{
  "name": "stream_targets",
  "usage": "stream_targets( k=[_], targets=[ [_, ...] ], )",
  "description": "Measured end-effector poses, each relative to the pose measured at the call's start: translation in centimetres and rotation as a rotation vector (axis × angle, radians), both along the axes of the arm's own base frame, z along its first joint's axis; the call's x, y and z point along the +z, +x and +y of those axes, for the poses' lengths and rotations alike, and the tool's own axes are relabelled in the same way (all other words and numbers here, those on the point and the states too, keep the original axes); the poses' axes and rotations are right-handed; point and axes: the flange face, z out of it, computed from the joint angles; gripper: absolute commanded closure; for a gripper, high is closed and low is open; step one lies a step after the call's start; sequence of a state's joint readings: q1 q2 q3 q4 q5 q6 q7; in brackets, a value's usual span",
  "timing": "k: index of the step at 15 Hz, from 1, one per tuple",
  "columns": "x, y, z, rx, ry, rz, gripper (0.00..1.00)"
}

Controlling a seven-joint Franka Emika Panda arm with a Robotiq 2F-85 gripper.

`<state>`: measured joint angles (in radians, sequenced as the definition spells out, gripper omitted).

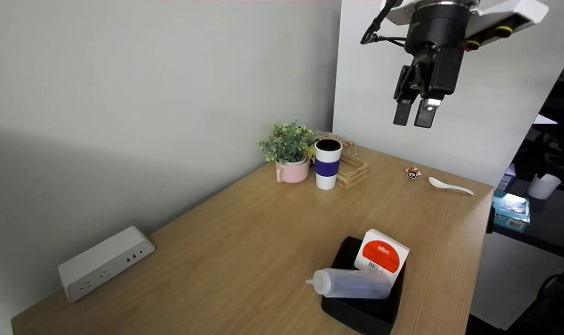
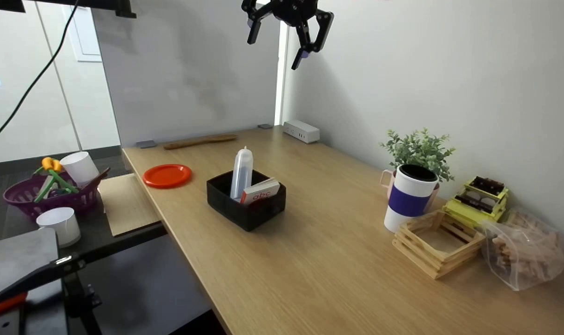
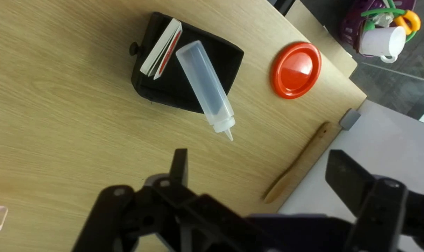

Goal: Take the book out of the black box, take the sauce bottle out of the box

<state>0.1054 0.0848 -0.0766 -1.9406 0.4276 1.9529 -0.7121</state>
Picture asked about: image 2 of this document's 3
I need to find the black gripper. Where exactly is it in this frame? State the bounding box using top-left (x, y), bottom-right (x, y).
top-left (239, 0), bottom-right (334, 71)

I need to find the translucent squeeze sauce bottle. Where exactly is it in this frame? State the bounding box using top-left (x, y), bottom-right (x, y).
top-left (228, 145), bottom-right (254, 201)

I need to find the white electronic device box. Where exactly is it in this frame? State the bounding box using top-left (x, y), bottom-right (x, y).
top-left (280, 119), bottom-right (321, 145)

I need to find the black square box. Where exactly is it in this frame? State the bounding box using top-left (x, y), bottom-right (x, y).
top-left (204, 167), bottom-right (288, 232)

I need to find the yellow box stack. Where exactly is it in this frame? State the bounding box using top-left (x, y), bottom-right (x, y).
top-left (442, 175), bottom-right (511, 232)

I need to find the long wooden stick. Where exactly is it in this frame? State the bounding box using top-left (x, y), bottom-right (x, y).
top-left (161, 132), bottom-right (239, 152)

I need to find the green plant in pink pot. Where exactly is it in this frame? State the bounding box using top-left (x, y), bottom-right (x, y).
top-left (379, 126), bottom-right (455, 201)

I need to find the black overhead fixture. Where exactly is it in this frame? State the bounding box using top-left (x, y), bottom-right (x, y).
top-left (35, 0), bottom-right (137, 20)

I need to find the orange round plate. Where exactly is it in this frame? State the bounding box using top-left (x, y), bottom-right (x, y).
top-left (141, 162), bottom-right (193, 190)

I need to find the white cup with blue band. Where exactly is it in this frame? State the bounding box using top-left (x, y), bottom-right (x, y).
top-left (381, 162), bottom-right (439, 234)

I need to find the brown cardboard sheet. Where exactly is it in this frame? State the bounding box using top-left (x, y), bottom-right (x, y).
top-left (94, 171), bottom-right (165, 238)

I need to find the white paper cup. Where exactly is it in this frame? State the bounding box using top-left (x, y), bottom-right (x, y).
top-left (57, 151), bottom-right (102, 192)

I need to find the wooden slat crate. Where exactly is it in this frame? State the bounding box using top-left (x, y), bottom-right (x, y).
top-left (390, 208), bottom-right (491, 281)

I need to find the yellow orange toy fruit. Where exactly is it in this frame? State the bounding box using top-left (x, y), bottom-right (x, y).
top-left (38, 156), bottom-right (66, 175)

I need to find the green toy vegetable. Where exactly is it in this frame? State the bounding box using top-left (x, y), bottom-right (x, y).
top-left (33, 169), bottom-right (79, 205)

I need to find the black side table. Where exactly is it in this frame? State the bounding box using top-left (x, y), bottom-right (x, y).
top-left (0, 145), bottom-right (228, 335)

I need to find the purple plastic basket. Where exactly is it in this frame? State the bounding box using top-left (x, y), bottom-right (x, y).
top-left (0, 165), bottom-right (109, 221)

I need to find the white cylindrical container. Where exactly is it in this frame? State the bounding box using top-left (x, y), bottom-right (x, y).
top-left (33, 205), bottom-right (83, 249)

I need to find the plastic bag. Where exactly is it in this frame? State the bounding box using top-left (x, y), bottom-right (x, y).
top-left (478, 210), bottom-right (564, 294)

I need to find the grey flat mat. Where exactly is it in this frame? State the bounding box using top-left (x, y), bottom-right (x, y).
top-left (0, 227), bottom-right (64, 335)

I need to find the black hanging cable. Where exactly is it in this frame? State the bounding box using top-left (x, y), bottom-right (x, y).
top-left (0, 0), bottom-right (81, 151)

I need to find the black tripod with orange handle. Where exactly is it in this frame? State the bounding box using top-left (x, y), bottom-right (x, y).
top-left (0, 221), bottom-right (169, 335)

